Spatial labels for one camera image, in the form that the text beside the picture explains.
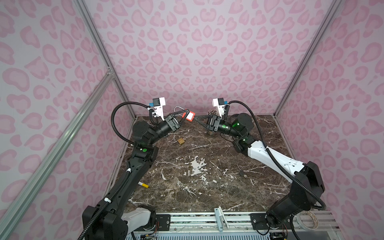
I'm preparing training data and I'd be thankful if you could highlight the roll of clear tape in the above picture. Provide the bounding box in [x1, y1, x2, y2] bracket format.
[296, 211, 319, 232]

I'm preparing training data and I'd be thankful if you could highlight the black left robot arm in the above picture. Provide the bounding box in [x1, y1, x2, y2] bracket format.
[78, 110, 190, 240]

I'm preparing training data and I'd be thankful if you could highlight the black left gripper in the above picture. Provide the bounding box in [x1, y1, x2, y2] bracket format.
[148, 110, 189, 148]

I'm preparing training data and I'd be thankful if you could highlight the diagonal aluminium brace left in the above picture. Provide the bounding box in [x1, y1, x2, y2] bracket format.
[1, 72, 115, 240]

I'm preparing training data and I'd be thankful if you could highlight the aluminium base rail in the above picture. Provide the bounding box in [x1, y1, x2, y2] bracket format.
[80, 211, 343, 240]

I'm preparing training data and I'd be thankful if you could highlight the red safety padlock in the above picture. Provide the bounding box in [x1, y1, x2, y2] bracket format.
[174, 106, 195, 122]

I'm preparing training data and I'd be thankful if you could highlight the black right camera cable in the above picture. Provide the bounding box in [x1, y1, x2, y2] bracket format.
[227, 100, 327, 211]

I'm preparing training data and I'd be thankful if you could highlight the yellow white marker pen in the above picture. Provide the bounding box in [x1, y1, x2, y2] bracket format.
[138, 182, 149, 189]

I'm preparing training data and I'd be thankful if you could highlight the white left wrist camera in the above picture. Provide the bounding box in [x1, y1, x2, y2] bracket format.
[149, 97, 166, 120]

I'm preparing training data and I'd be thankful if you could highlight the brass padlock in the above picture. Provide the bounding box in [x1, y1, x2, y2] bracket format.
[171, 138, 185, 146]

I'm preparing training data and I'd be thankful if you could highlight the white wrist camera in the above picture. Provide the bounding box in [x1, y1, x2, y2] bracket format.
[212, 98, 230, 120]
[149, 97, 166, 120]

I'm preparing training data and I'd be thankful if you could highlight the aluminium corner post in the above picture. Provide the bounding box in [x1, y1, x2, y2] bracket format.
[274, 0, 345, 118]
[74, 0, 129, 102]

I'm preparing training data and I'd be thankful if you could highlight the aluminium corner post right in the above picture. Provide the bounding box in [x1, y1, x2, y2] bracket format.
[274, 0, 345, 118]

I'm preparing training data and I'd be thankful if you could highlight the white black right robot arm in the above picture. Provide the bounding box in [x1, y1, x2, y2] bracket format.
[195, 113, 326, 229]

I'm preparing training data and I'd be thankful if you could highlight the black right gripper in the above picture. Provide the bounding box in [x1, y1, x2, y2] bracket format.
[195, 116, 243, 139]

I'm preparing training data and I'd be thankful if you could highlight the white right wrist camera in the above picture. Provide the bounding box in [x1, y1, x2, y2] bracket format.
[212, 98, 230, 120]

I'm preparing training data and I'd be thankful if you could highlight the aluminium corner post left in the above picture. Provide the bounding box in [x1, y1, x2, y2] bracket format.
[74, 0, 129, 102]

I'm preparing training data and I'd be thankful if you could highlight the aluminium clamp bracket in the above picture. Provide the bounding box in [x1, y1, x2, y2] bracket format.
[214, 206, 229, 232]

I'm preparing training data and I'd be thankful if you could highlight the black left camera cable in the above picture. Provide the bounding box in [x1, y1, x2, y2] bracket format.
[110, 101, 151, 145]

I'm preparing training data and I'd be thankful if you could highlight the black camera cable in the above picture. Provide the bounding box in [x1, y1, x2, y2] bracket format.
[227, 100, 327, 211]
[110, 101, 151, 145]

